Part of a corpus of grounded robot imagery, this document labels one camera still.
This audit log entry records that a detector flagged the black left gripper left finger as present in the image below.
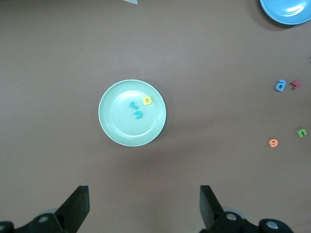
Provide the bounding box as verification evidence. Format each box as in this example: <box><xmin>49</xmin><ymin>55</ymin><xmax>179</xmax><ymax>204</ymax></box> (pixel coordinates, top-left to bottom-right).
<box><xmin>0</xmin><ymin>185</ymin><xmax>90</xmax><ymax>233</ymax></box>

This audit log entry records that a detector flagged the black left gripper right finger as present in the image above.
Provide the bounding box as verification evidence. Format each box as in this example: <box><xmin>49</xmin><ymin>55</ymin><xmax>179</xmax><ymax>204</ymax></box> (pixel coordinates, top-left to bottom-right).
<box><xmin>199</xmin><ymin>185</ymin><xmax>292</xmax><ymax>233</ymax></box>

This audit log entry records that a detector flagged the light green round plate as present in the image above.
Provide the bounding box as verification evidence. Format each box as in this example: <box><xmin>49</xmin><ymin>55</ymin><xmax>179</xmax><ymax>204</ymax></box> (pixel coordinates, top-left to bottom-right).
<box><xmin>98</xmin><ymin>79</ymin><xmax>168</xmax><ymax>148</ymax></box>

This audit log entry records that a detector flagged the blue foam letter a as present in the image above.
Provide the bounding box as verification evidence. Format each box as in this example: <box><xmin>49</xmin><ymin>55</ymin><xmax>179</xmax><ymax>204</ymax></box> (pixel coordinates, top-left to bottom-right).
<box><xmin>275</xmin><ymin>79</ymin><xmax>287</xmax><ymax>92</ymax></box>

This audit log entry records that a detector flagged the blue round plate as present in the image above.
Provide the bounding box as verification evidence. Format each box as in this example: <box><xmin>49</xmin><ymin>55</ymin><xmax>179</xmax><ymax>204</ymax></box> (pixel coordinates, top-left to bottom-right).
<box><xmin>259</xmin><ymin>0</ymin><xmax>311</xmax><ymax>26</ymax></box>

